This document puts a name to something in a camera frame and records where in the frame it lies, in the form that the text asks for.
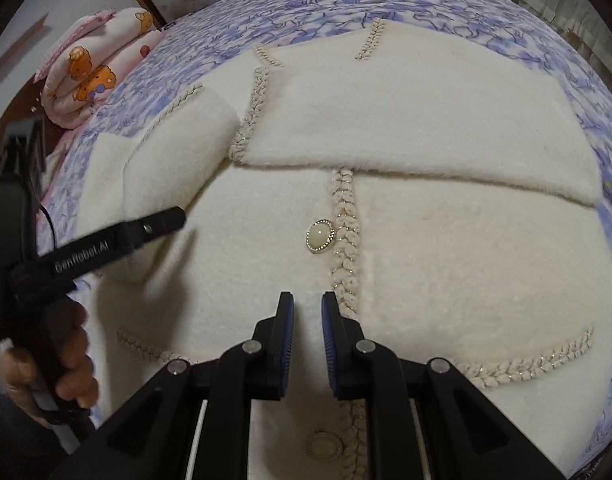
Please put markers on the person's left forearm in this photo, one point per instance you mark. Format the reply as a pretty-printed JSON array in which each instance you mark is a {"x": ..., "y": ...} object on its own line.
[{"x": 10, "y": 440}]

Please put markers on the white fuzzy coat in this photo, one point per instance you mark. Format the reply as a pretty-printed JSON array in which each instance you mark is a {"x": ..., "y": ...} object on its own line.
[{"x": 436, "y": 240}]

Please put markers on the brown wooden headboard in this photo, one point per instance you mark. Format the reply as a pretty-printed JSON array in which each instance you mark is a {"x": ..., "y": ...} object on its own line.
[{"x": 15, "y": 105}]

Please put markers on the purple floral blanket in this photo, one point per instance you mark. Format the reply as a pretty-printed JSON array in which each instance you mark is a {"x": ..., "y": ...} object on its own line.
[{"x": 311, "y": 15}]

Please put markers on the pink bear-print quilt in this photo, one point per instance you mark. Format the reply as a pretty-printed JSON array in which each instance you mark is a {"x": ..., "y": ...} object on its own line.
[{"x": 120, "y": 35}]

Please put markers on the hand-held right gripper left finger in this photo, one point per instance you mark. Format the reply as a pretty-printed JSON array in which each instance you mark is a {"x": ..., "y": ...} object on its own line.
[{"x": 286, "y": 341}]

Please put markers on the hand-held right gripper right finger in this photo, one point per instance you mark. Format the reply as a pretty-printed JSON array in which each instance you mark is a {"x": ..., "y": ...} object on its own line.
[{"x": 330, "y": 345}]

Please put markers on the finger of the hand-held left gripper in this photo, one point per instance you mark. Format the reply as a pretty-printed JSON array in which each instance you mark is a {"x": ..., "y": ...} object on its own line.
[{"x": 155, "y": 225}]

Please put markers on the wooden wall strip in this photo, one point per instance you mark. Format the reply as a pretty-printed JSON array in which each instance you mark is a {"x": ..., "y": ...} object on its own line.
[{"x": 20, "y": 46}]

